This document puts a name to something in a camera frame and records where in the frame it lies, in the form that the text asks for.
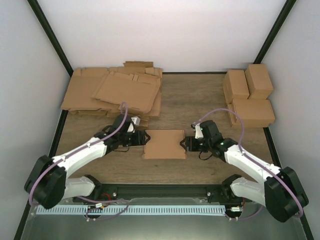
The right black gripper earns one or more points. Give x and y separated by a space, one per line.
190 146

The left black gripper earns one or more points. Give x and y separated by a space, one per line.
140 138

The brown cardboard box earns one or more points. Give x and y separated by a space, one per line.
164 144

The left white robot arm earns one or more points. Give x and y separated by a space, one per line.
50 180

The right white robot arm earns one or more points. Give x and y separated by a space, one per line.
277 189

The folded cardboard box front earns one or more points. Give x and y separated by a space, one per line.
254 113

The folded cardboard box back left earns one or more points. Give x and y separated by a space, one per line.
235 85

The folded cardboard box back right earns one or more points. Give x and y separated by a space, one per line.
258 81

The stack of flat cardboard sheets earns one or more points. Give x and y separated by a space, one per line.
101 90

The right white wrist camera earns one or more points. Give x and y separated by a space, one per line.
198 134

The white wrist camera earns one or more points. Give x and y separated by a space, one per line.
198 134
134 122

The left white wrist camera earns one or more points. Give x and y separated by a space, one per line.
134 122

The black aluminium front rail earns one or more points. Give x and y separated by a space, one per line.
160 191

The light blue slotted cable duct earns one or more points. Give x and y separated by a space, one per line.
137 210

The right black frame post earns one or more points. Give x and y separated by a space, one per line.
280 20

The black frame post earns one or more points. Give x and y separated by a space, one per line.
280 20
42 19

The left black frame post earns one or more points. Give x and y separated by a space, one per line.
42 19

